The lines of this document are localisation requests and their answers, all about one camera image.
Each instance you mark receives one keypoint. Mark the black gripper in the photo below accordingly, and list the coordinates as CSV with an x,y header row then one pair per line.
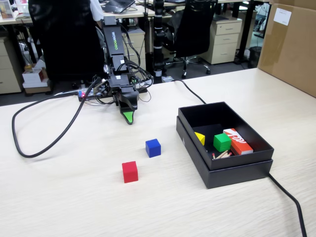
x,y
119,82

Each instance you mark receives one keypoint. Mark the red cube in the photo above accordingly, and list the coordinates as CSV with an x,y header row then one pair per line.
x,y
130,172

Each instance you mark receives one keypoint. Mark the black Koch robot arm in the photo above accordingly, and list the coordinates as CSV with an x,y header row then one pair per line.
x,y
116,37

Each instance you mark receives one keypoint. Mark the blue cube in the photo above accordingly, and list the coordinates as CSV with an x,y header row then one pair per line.
x,y
153,148

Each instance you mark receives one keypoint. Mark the green cube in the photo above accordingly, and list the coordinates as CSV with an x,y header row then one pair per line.
x,y
222,143

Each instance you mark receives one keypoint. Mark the controller board with red light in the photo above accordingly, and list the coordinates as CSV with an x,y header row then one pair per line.
x,y
84,95

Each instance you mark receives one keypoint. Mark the cream drawer cabinet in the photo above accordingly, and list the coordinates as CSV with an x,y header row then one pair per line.
x,y
8,69
137,49

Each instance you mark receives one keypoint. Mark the yellow wedge block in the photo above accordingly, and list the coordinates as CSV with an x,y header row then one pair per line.
x,y
201,138

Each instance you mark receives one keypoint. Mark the black cardboard box tray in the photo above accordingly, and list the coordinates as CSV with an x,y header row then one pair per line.
x,y
209,113

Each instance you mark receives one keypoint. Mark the cream office desk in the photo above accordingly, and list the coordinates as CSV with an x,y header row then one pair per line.
x,y
128,14

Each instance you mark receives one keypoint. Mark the tall black mesh office chair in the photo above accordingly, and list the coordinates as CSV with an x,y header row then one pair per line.
x,y
66,37

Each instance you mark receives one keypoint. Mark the black swivel office chair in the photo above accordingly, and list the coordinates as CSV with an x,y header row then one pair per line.
x,y
192,29

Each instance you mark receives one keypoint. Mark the white cardboard floor box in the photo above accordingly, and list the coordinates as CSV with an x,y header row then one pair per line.
x,y
33,76

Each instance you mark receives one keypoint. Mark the red-tipped wooden match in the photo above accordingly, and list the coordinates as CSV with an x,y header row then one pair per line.
x,y
221,154
225,156

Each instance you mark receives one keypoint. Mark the black laptop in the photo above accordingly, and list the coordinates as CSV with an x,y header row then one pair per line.
x,y
118,5

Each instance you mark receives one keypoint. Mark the person in white shirt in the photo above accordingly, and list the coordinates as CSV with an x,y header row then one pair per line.
x,y
96,10

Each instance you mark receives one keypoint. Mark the cream three-drawer cabinet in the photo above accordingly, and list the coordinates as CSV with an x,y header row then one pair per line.
x,y
224,42

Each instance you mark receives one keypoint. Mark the red white matchbox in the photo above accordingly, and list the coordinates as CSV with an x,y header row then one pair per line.
x,y
240,145

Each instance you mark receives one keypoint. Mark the black cardboard box lid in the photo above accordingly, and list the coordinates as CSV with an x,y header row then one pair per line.
x,y
237,176

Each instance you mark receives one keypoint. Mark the black waste bin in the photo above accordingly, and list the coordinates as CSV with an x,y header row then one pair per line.
x,y
254,58

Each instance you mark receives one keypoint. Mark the black legged office desk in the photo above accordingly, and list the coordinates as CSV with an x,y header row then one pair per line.
x,y
245,29

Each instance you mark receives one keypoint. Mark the framed picture card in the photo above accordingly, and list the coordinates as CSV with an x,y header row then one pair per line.
x,y
6,10

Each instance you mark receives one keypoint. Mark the large brown cardboard box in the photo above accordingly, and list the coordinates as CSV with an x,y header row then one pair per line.
x,y
288,49

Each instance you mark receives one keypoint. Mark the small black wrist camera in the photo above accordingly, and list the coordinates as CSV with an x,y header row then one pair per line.
x,y
105,90

